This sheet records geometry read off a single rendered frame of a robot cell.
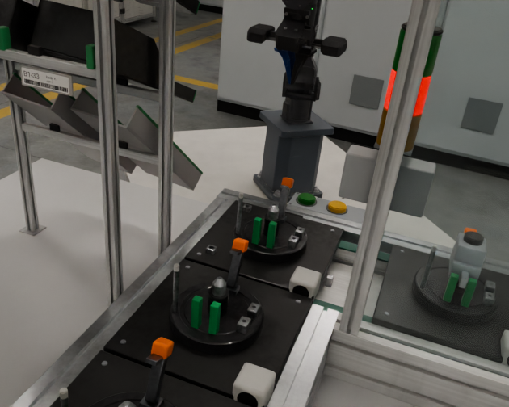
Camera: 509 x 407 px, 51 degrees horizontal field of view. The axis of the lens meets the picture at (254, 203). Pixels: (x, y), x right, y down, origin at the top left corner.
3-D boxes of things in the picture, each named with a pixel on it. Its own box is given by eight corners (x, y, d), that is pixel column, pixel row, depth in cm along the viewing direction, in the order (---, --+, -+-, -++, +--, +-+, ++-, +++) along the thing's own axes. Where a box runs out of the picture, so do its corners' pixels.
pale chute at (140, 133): (145, 172, 118) (155, 155, 119) (194, 190, 113) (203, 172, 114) (69, 108, 93) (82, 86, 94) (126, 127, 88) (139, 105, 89)
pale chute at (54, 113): (88, 157, 122) (98, 140, 123) (132, 174, 117) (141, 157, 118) (0, 92, 97) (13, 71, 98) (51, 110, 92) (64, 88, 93)
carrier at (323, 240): (234, 207, 116) (239, 155, 110) (342, 237, 109) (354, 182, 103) (182, 266, 96) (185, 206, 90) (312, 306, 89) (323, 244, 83)
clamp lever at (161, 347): (148, 393, 65) (160, 335, 64) (162, 399, 64) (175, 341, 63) (133, 406, 62) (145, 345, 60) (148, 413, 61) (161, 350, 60)
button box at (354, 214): (292, 213, 126) (296, 190, 123) (380, 237, 120) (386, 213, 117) (283, 227, 120) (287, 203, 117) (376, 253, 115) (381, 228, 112)
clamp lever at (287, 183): (276, 214, 106) (284, 177, 105) (285, 216, 105) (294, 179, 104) (271, 216, 102) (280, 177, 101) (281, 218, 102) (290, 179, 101)
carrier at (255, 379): (182, 267, 95) (184, 207, 89) (311, 308, 89) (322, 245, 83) (103, 358, 75) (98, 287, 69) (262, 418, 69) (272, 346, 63)
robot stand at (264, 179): (299, 174, 154) (309, 108, 144) (322, 199, 143) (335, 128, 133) (252, 179, 149) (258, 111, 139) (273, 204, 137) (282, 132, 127)
